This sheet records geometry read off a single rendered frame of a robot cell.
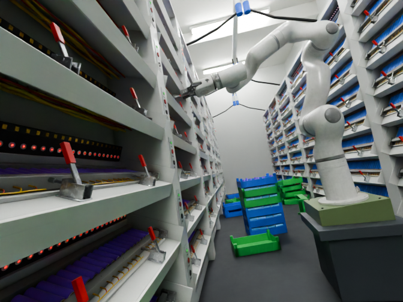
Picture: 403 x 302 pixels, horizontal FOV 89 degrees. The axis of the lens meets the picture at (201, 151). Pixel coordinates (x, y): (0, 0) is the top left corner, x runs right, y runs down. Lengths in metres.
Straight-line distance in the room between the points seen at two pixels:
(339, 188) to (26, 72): 1.04
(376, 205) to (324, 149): 0.28
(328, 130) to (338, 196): 0.28
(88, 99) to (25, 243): 0.23
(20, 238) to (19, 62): 0.20
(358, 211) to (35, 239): 0.99
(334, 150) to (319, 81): 0.32
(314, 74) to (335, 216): 0.63
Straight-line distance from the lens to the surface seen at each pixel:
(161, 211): 0.76
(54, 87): 0.36
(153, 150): 0.76
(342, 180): 1.06
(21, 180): 0.36
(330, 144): 1.04
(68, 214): 0.32
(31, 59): 0.34
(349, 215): 1.03
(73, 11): 0.61
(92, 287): 0.47
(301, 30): 1.21
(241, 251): 1.51
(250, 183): 1.75
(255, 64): 1.12
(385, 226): 1.03
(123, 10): 0.89
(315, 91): 1.12
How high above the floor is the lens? 0.56
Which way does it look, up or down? 7 degrees up
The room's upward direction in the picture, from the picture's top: 9 degrees counter-clockwise
